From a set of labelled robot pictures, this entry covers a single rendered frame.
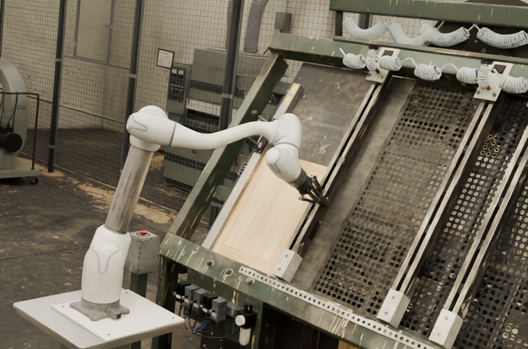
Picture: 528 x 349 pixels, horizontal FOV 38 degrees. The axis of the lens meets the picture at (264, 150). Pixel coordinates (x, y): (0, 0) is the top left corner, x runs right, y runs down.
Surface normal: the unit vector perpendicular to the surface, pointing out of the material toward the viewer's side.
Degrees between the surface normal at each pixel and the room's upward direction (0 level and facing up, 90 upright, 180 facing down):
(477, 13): 90
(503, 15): 90
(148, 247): 90
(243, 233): 58
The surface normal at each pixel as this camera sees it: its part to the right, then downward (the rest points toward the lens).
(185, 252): -0.52, -0.50
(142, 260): 0.71, 0.19
